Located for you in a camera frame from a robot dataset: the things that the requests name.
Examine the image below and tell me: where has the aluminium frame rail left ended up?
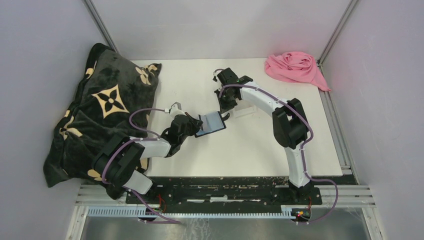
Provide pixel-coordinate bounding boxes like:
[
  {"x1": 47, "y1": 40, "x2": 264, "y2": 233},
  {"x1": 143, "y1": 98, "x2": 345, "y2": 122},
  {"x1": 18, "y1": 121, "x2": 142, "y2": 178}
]
[{"x1": 82, "y1": 0, "x2": 119, "y2": 53}]

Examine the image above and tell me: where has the pink crumpled cloth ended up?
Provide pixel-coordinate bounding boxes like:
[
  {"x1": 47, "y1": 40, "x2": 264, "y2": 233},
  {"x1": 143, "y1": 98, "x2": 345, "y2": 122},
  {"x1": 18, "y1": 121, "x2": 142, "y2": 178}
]
[{"x1": 264, "y1": 51, "x2": 331, "y2": 92}]

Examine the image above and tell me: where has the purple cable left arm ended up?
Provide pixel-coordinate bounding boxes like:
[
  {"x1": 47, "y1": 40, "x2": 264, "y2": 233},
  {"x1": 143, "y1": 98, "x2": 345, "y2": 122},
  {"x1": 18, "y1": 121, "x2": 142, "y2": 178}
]
[{"x1": 100, "y1": 107, "x2": 182, "y2": 225}]

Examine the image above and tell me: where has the black leather card holder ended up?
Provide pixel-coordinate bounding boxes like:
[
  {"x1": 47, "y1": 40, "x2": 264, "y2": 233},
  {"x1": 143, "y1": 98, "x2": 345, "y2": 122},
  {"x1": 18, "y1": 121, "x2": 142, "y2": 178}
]
[{"x1": 194, "y1": 111, "x2": 230, "y2": 138}]

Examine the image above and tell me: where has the black floral pillow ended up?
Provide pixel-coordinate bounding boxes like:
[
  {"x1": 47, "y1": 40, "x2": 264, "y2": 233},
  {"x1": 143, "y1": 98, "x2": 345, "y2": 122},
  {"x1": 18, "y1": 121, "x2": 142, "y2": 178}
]
[{"x1": 43, "y1": 43, "x2": 162, "y2": 199}]

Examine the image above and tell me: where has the aluminium frame rail right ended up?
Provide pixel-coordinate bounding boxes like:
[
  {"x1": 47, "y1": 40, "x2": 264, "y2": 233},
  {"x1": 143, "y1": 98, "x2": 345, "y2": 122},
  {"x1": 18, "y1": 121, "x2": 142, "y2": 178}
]
[{"x1": 317, "y1": 0, "x2": 360, "y2": 68}]

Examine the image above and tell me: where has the white plastic bin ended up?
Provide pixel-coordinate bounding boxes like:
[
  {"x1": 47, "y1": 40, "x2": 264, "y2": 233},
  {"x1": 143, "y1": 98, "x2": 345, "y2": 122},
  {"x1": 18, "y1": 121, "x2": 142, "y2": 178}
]
[{"x1": 231, "y1": 101, "x2": 257, "y2": 118}]

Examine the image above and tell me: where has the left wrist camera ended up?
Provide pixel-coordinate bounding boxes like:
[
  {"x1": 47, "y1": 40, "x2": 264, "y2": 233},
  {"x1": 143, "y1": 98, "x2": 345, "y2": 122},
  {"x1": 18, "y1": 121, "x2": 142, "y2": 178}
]
[{"x1": 168, "y1": 102, "x2": 185, "y2": 117}]

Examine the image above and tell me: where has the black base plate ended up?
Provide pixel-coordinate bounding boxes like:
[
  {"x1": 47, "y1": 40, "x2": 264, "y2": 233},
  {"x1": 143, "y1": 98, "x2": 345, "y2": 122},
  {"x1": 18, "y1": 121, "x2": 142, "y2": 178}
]
[{"x1": 142, "y1": 176, "x2": 323, "y2": 214}]

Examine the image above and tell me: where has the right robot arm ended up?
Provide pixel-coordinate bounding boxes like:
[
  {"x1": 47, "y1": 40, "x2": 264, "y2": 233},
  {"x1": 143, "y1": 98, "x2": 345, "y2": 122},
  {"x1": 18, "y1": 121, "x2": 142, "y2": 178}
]
[{"x1": 213, "y1": 67, "x2": 314, "y2": 204}]

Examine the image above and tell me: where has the aluminium frame rail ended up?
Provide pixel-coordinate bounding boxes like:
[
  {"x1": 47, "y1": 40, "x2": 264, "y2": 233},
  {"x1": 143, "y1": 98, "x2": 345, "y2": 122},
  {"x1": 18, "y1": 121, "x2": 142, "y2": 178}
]
[
  {"x1": 317, "y1": 0, "x2": 360, "y2": 68},
  {"x1": 82, "y1": 0, "x2": 119, "y2": 53}
]

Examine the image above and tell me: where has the white slotted cable duct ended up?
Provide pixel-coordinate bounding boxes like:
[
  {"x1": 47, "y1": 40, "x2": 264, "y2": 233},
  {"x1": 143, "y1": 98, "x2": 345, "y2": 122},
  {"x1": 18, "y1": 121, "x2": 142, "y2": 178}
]
[{"x1": 86, "y1": 206, "x2": 296, "y2": 220}]

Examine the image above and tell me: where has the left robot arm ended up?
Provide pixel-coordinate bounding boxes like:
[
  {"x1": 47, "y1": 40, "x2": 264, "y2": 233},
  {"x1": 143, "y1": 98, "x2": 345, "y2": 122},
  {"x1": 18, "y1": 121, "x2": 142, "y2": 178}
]
[{"x1": 92, "y1": 112, "x2": 203, "y2": 204}]

